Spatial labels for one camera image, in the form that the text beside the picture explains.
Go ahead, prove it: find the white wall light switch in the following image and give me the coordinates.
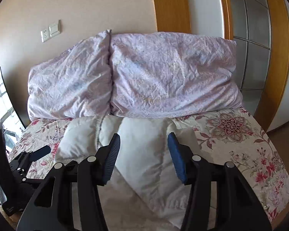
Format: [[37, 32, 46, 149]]
[[48, 20, 61, 38]]

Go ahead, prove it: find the floral quilted bedspread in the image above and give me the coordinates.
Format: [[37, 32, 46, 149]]
[[9, 108, 289, 221]]

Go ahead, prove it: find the large flat screen television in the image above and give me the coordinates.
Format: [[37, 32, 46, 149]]
[[0, 66, 27, 150]]

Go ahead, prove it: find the white wall power socket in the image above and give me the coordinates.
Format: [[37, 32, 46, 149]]
[[40, 28, 50, 43]]

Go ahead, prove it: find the wooden door frame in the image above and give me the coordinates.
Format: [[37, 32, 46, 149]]
[[150, 0, 289, 131]]

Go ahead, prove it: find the frosted glass sliding door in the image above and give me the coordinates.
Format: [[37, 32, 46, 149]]
[[230, 0, 271, 115]]

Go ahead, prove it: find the beige puffer down jacket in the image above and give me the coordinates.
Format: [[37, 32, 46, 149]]
[[55, 116, 213, 230]]

